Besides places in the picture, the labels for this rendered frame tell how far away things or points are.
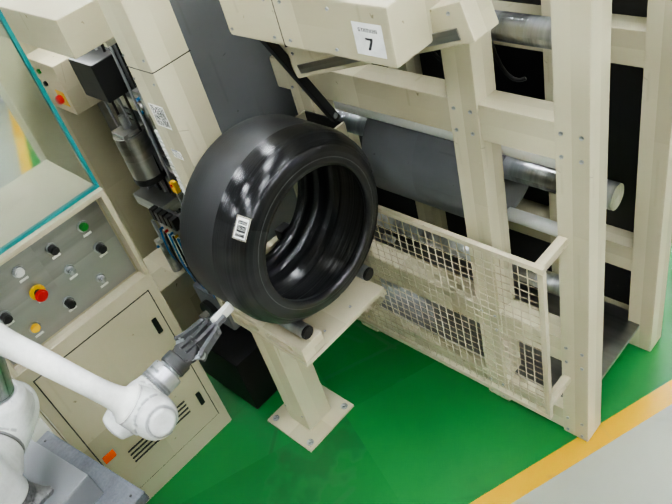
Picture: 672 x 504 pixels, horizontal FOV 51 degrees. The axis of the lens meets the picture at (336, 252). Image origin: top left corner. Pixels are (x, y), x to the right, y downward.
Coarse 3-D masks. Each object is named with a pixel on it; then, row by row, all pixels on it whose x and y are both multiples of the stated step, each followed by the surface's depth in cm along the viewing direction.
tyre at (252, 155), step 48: (240, 144) 183; (288, 144) 179; (336, 144) 188; (192, 192) 184; (240, 192) 174; (336, 192) 223; (192, 240) 186; (288, 240) 226; (336, 240) 224; (240, 288) 182; (288, 288) 220; (336, 288) 206
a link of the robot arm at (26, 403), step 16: (0, 368) 192; (0, 384) 194; (16, 384) 203; (0, 400) 196; (16, 400) 199; (32, 400) 208; (0, 416) 196; (16, 416) 199; (32, 416) 208; (0, 432) 197; (16, 432) 200; (32, 432) 207
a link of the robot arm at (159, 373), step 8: (152, 368) 182; (160, 368) 182; (168, 368) 182; (152, 376) 180; (160, 376) 181; (168, 376) 181; (176, 376) 183; (160, 384) 180; (168, 384) 181; (176, 384) 184; (168, 392) 182
